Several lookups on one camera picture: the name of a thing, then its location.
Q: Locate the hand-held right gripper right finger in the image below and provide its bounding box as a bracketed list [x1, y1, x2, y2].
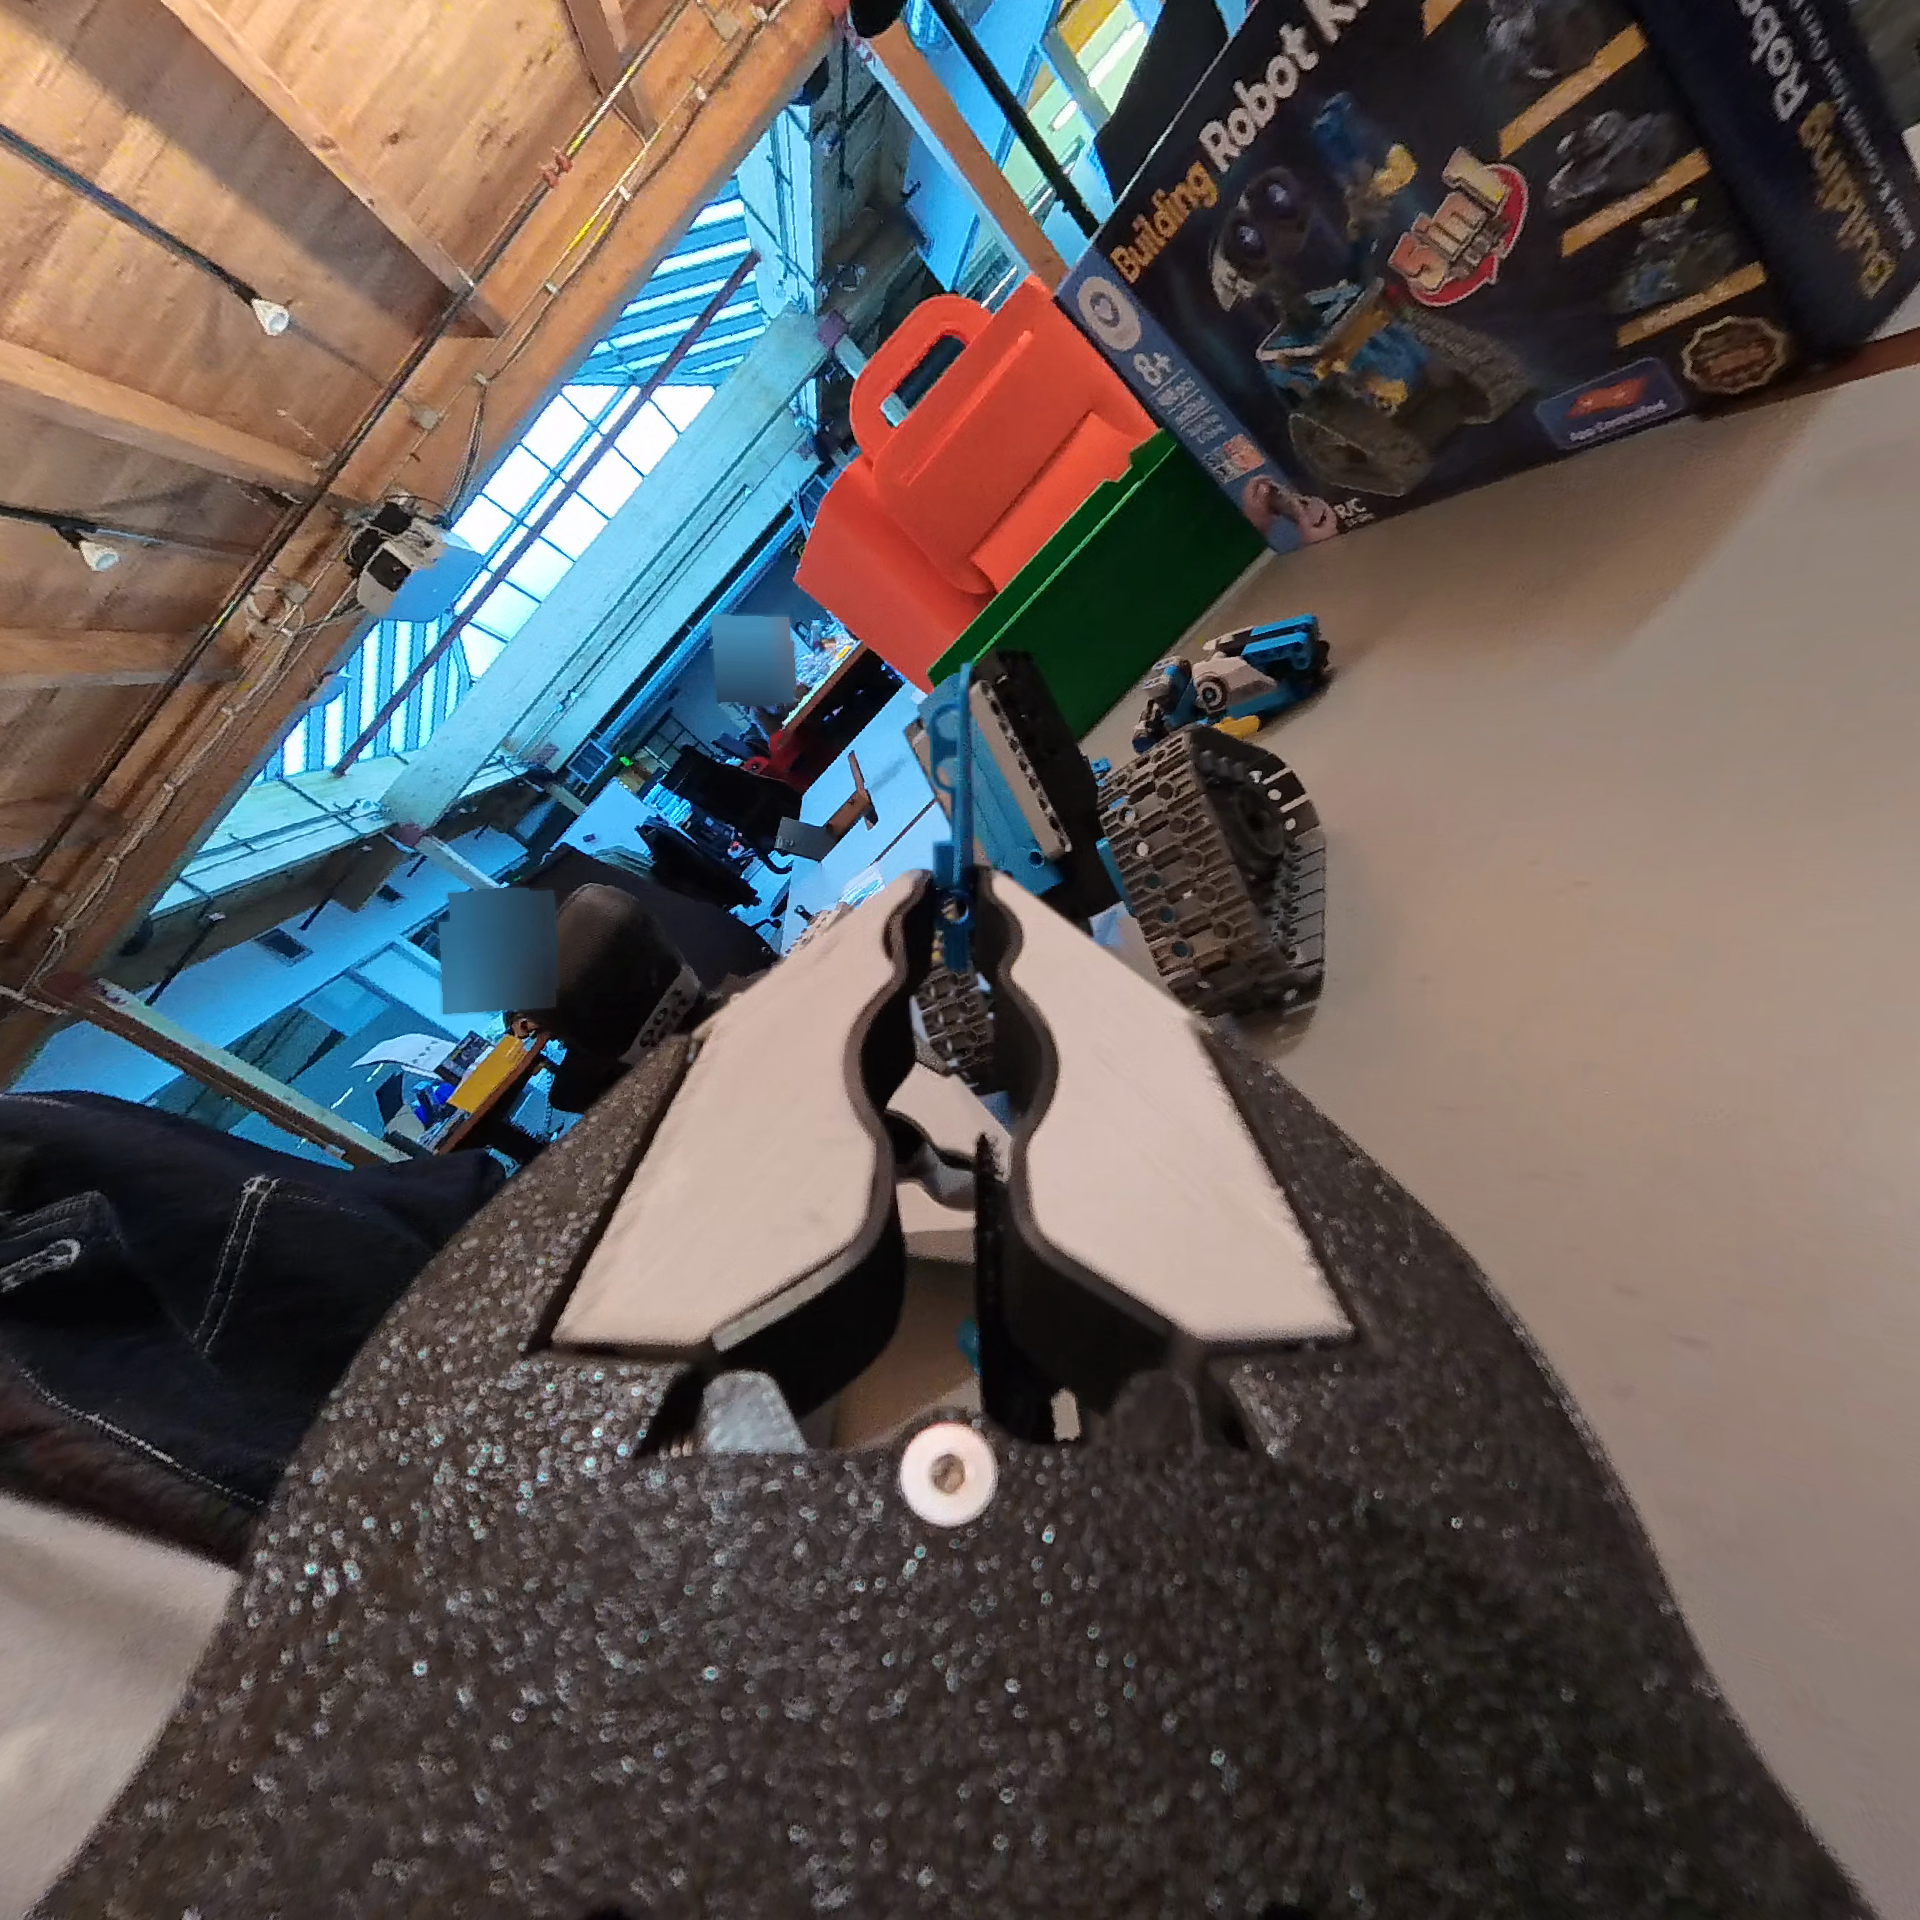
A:
[972, 873, 1352, 1444]

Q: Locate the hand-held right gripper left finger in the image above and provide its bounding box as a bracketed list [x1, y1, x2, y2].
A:
[552, 873, 932, 1423]

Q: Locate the tracked toy robot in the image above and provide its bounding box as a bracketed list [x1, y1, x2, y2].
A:
[910, 652, 1327, 1084]

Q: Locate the blue toy beam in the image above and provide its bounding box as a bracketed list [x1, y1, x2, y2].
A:
[933, 666, 983, 967]

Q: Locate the grey desk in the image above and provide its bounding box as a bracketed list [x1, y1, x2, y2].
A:
[780, 322, 1920, 1920]

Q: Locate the person's dark denim jacket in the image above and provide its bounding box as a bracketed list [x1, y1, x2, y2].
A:
[0, 1092, 512, 1563]

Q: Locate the toy robot head assembly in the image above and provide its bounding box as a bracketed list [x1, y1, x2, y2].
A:
[1130, 613, 1330, 750]

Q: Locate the green plastic bin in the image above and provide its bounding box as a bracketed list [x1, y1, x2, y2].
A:
[926, 432, 1273, 743]

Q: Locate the orange carrying container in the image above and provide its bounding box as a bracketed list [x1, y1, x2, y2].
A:
[794, 276, 1147, 690]

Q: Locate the person's white shirt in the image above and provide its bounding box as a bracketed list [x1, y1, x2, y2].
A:
[0, 1486, 247, 1920]

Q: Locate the large robot kit box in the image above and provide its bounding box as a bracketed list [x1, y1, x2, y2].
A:
[1054, 0, 1920, 552]

